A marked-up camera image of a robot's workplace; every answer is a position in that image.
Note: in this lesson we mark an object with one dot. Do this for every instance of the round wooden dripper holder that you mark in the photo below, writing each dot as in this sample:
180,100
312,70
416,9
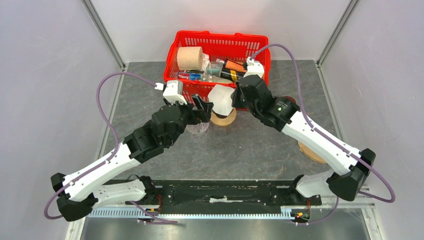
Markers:
223,121

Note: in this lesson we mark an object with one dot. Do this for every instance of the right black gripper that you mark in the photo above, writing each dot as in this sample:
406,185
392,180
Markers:
236,102

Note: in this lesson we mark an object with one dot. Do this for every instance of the brown paper coffee filter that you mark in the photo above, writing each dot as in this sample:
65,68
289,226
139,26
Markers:
310,154

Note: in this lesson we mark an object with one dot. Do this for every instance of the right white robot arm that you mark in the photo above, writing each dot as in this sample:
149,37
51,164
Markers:
348,171

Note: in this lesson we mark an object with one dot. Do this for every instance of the right aluminium frame post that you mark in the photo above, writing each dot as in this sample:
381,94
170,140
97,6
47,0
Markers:
349,10

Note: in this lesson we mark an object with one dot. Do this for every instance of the left aluminium frame post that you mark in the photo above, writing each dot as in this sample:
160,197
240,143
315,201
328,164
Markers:
101,28

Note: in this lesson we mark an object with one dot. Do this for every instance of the glass beaker carafe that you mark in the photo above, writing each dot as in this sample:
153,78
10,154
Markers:
220,131

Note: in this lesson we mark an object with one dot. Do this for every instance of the aluminium frame post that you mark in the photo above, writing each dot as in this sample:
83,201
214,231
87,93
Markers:
101,28
349,10

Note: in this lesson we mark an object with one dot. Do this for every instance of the white slotted cable duct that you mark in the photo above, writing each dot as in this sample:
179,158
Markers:
134,212

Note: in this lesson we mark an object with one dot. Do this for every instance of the blue red small box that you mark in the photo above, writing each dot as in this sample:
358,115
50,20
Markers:
191,75

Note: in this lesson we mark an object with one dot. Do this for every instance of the clear plastic bottle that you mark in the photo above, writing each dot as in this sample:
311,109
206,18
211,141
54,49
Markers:
213,70

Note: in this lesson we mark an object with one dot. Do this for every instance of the beige paper towel roll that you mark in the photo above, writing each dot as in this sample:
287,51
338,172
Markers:
190,58

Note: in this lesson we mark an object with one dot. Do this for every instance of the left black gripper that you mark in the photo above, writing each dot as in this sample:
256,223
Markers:
204,109

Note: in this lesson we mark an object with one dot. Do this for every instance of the black orange can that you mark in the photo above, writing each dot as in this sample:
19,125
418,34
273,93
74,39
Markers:
232,70

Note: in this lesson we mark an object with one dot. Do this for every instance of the dark red black cup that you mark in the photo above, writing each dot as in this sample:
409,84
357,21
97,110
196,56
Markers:
291,99

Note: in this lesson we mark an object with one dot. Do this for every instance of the clear glass dripper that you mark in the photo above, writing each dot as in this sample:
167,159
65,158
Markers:
198,131

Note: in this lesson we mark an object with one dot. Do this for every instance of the red plastic shopping basket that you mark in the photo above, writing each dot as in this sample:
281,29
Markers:
237,47

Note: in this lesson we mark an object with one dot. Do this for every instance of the white paper coffee filter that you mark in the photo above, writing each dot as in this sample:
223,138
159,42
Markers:
220,96

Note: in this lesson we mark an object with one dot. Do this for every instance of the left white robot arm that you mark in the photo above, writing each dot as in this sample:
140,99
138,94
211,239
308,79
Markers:
79,193

